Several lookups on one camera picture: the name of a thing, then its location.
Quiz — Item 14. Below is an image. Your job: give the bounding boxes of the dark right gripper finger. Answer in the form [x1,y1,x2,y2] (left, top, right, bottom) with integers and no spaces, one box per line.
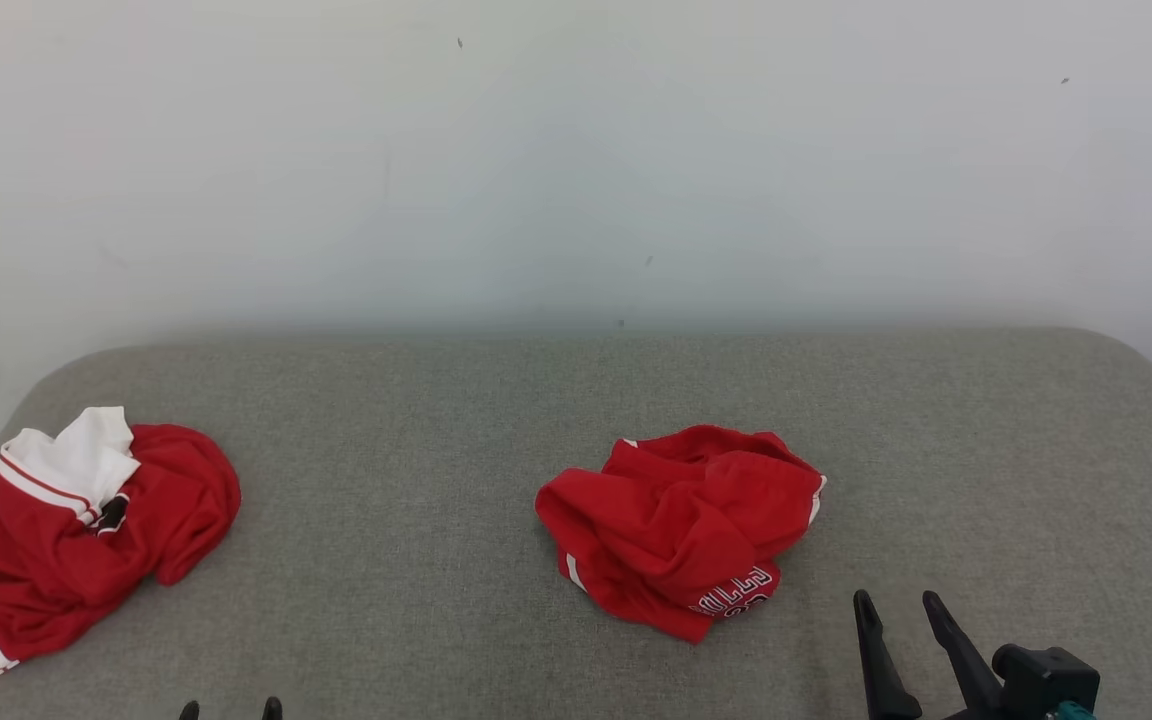
[853,590,923,720]
[922,590,1009,720]

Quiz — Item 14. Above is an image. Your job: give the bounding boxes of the red white jersey number 23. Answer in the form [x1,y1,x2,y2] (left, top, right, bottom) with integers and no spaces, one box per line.
[0,406,242,699]

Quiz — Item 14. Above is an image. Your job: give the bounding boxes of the red shorts with white trim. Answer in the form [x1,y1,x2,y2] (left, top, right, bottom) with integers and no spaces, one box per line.
[534,425,828,645]

